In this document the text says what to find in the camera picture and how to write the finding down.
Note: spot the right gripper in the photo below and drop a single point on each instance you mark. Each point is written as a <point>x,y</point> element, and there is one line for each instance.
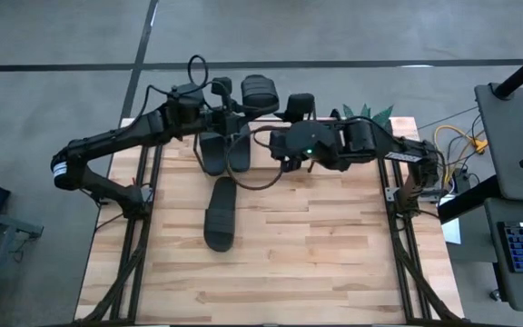
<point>279,145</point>

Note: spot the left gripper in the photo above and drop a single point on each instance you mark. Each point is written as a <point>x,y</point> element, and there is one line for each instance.
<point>223,122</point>

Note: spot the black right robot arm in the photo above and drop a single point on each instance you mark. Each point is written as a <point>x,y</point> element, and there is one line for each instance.
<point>316,141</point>

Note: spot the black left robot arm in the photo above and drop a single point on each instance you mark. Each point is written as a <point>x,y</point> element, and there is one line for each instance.
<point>107,141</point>

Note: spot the black metal wooden shelf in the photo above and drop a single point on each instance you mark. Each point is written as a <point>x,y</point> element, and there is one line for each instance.
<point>261,154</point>

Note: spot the potted green snake plant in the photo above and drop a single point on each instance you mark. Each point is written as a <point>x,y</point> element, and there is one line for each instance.
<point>381,117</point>

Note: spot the white paper sheet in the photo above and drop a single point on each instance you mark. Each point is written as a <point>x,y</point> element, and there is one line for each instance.
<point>452,231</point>

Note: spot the grey desk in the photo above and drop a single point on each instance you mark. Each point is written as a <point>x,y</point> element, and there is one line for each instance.
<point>506,136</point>

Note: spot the thick black pole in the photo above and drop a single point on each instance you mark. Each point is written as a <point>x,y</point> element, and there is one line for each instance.
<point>520,72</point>

